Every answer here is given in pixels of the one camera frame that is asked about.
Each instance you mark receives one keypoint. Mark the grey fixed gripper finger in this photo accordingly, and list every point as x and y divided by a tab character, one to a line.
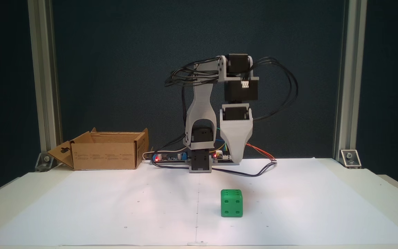
236	138

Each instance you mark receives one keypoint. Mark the green die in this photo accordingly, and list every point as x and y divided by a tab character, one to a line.
231	204

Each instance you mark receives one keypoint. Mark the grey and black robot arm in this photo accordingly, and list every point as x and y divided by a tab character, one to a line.
200	103

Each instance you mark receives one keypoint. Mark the motor driver circuit board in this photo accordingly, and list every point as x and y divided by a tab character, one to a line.
221	156

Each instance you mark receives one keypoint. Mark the blue power converter board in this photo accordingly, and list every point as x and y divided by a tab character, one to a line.
171	157

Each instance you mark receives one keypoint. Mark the brown cardboard box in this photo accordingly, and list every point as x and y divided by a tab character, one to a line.
105	157

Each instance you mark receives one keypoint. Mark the white paper sheet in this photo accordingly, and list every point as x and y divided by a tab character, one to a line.
116	207

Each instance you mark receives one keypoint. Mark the grey board base plate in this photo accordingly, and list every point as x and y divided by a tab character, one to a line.
181	163

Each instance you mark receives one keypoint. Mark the grey metal corner bracket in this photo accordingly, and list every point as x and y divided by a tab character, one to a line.
350	158
44	162

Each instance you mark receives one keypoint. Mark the aluminium frame post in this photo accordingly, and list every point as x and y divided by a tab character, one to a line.
45	86
351	86

